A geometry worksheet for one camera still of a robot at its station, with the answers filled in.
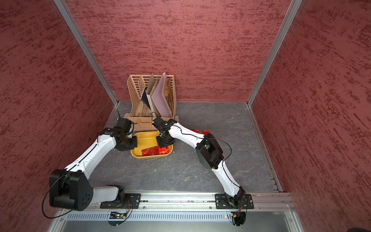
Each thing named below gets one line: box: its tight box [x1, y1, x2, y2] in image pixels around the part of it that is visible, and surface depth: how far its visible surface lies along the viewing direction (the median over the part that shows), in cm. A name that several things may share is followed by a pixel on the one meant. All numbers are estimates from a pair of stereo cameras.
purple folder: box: [151, 72, 173, 118], surface depth 94 cm
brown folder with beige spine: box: [146, 72, 161, 118], surface depth 91 cm
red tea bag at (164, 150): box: [158, 145, 171, 155], surface depth 89 cm
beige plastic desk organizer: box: [123, 74, 177, 131], surface depth 103 cm
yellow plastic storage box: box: [130, 131, 174, 159], surface depth 92 cm
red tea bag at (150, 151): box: [141, 145, 160, 157], surface depth 87 cm
